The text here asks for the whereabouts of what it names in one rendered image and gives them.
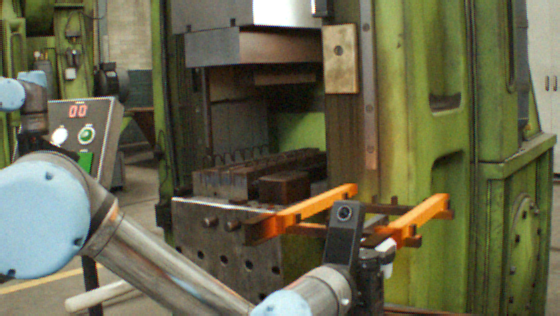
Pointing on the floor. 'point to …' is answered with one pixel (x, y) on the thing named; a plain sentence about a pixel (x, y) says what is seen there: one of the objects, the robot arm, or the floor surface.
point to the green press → (57, 62)
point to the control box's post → (90, 281)
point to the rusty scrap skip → (144, 117)
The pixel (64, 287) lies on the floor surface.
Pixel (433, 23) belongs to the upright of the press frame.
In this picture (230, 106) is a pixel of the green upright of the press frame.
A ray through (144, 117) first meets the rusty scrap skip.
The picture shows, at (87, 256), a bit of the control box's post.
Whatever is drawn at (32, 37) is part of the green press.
